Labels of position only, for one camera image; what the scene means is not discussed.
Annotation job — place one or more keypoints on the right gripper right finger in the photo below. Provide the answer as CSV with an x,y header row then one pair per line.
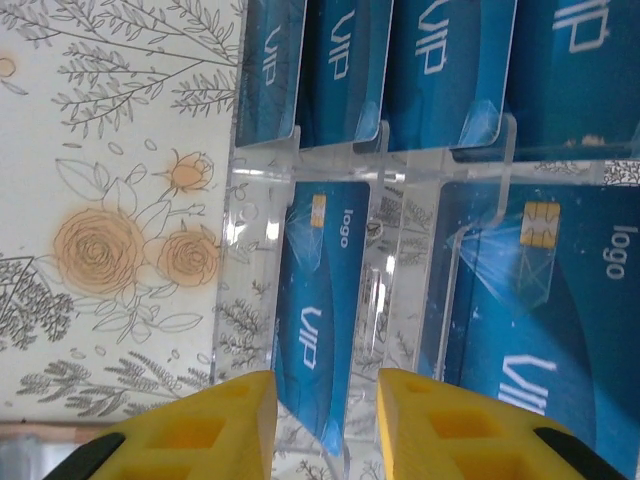
x,y
450,440

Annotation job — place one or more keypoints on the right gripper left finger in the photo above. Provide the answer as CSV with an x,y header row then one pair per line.
x,y
200,440

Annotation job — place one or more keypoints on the clear acrylic card stand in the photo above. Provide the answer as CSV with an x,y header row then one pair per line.
x,y
250,235

